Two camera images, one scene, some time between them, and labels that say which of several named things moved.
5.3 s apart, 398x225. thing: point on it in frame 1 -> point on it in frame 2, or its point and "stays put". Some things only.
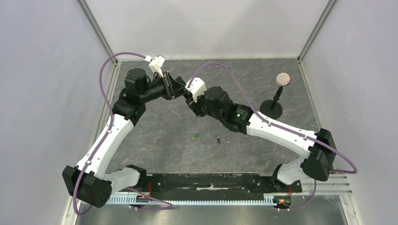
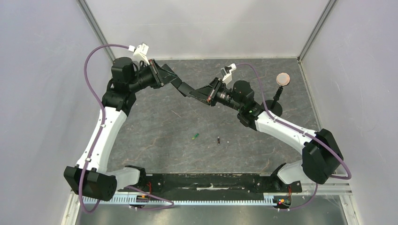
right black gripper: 193,103 -> 213,91
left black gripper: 173,88 -> 167,76
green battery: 195,136 stays put
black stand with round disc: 271,109 stays put
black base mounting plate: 213,184 stays put
